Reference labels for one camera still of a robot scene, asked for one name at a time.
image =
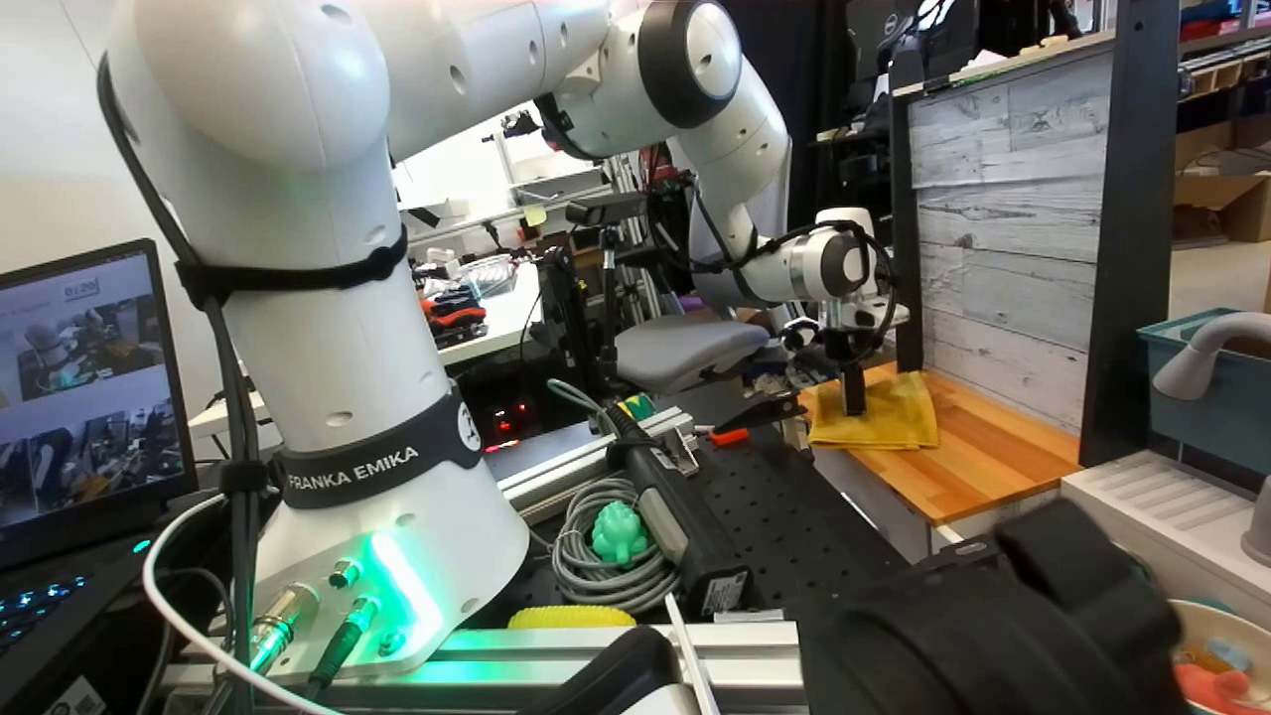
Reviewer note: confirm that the cardboard box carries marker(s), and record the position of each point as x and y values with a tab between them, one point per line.
1215	200

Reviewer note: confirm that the black perforated breadboard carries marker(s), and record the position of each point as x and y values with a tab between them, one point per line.
778	519

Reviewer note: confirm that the white Franka Panda arm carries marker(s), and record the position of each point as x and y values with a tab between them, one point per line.
331	329

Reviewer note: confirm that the white desk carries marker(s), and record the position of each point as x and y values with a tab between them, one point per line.
499	329

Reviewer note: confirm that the large teal bin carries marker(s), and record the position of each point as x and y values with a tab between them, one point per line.
1234	410

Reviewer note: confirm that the white teal bowl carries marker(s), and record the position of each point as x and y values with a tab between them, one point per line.
1223	635

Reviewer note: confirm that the silver aluminium rail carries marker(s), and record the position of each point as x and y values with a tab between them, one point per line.
531	656

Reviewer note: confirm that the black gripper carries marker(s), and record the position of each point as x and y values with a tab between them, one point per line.
852	343

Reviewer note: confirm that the yellow terry towel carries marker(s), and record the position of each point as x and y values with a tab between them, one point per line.
897	422

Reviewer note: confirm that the black camera housing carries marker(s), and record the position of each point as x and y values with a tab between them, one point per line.
980	635

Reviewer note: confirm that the grey office chair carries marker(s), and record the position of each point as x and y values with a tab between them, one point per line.
690	350

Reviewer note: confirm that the black box red lights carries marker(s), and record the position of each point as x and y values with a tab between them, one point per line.
517	410

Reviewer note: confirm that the black laptop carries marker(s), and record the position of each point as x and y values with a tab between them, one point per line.
82	399

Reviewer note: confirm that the black kitchen frame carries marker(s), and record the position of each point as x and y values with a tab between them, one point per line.
1134	262

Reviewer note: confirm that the green stop button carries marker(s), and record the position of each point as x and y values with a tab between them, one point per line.
617	535

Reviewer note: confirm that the grey toy faucet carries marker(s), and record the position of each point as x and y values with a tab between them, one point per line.
1191	357

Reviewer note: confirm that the yellow flat object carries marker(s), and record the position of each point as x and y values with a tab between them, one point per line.
568	615

